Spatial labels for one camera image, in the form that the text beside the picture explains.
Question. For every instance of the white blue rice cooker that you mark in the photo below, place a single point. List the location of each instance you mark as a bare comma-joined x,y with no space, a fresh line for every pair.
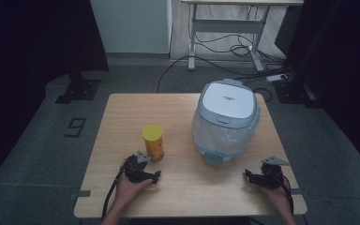
228,100

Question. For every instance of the person's left hand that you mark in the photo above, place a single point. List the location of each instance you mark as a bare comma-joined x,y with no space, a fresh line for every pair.
126,190

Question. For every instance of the white power strip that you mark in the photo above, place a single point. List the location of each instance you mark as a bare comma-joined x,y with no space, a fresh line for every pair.
276,77

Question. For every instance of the person's right hand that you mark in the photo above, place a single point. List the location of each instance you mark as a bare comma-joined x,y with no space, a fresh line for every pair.
279,197

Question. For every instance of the black stand base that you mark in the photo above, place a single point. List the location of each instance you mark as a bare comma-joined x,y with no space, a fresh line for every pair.
79,89
293,92

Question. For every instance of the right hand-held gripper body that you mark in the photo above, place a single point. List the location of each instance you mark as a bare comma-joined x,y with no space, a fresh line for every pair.
270,178

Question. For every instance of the yellow snack canister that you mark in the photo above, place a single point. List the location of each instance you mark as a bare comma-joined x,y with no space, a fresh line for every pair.
153,146

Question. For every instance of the white partition panel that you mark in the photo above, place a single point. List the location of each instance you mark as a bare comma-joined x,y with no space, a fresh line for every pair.
131,25

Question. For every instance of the grey tape strip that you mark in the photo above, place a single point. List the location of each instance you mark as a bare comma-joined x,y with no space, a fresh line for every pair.
300,192
82,193

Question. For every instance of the clear plastic bin liner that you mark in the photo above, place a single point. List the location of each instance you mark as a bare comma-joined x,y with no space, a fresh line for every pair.
222,136

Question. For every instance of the white metal frame desk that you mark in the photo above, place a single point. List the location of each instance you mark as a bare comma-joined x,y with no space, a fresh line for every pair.
228,25

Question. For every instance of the dark curtain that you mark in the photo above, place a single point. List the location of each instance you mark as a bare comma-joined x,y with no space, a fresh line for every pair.
343,62
28,37

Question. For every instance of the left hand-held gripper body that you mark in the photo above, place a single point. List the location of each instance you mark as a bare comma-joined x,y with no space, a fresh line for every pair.
136,172

